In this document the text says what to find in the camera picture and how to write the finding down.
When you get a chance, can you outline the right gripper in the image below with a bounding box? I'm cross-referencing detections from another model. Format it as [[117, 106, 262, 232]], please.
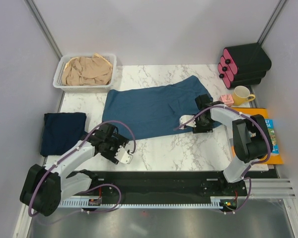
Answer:
[[190, 114, 213, 134]]

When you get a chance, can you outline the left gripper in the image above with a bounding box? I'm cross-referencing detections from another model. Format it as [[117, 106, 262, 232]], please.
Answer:
[[100, 132, 129, 164]]

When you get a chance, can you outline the blue t shirt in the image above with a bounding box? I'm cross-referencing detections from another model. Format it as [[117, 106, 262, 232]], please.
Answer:
[[102, 76, 209, 140]]

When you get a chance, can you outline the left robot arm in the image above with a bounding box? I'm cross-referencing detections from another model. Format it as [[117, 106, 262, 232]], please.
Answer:
[[20, 120, 135, 217]]

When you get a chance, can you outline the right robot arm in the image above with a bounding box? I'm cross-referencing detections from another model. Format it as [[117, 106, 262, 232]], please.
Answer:
[[193, 94, 273, 195]]

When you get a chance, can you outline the pink cube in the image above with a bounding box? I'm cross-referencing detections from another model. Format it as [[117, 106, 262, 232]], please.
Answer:
[[219, 94, 234, 107]]

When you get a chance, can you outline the yellow mug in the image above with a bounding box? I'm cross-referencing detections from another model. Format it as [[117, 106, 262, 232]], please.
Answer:
[[232, 86, 255, 106]]

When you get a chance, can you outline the folded navy t shirt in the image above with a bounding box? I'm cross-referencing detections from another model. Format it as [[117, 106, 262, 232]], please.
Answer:
[[40, 112, 87, 157]]

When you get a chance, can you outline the blue treehouse book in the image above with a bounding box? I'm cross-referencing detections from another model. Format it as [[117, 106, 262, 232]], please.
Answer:
[[265, 119, 279, 156]]

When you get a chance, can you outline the black pink drawer unit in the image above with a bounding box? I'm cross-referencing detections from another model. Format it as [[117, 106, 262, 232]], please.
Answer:
[[218, 43, 272, 89]]

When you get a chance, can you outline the beige t shirt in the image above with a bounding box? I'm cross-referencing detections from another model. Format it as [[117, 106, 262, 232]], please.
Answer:
[[62, 53, 113, 86]]

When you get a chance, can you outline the white plastic basket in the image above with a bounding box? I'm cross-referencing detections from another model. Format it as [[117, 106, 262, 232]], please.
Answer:
[[53, 53, 117, 92]]

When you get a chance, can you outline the orange folder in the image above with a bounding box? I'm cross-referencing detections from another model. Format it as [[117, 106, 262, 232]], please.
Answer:
[[233, 107, 284, 165]]

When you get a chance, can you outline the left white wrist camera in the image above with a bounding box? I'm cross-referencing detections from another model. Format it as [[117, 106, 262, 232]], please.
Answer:
[[115, 146, 133, 164]]

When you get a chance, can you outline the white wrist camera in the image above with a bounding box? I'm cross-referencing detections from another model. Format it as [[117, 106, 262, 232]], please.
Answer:
[[179, 115, 196, 129], [115, 146, 133, 164]]

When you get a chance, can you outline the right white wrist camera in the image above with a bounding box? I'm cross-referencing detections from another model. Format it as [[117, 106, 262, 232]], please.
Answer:
[[179, 115, 196, 129]]

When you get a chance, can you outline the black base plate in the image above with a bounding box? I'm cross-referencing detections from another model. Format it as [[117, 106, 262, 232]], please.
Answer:
[[86, 171, 247, 204]]

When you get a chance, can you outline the white cable duct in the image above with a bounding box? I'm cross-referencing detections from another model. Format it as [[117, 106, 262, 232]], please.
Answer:
[[58, 196, 237, 209]]

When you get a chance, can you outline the aluminium rail frame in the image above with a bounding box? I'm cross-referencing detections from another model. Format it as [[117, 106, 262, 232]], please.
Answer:
[[13, 173, 298, 238]]

